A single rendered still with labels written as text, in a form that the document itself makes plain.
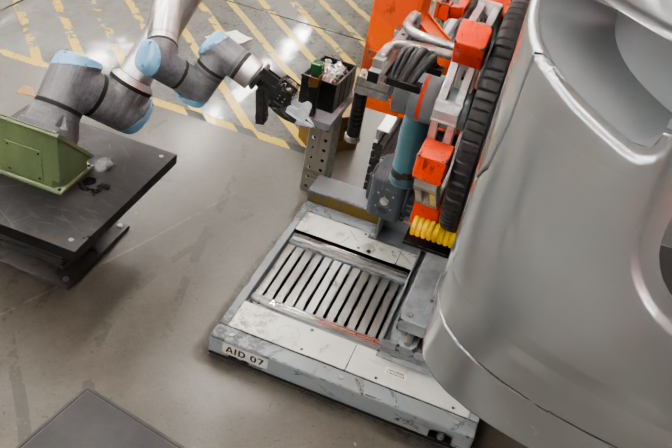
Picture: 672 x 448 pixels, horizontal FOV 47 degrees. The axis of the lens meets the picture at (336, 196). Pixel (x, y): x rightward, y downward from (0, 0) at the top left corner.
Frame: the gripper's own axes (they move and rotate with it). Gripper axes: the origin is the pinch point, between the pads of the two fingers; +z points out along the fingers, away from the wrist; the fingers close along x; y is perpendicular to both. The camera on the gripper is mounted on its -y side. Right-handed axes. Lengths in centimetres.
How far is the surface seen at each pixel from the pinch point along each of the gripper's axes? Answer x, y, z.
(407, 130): 13.6, 11.1, 24.5
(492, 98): -23, 52, 28
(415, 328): -16, -23, 62
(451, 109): -21, 42, 23
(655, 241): -102, 85, 36
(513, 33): -9, 62, 23
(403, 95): -0.2, 26.5, 14.8
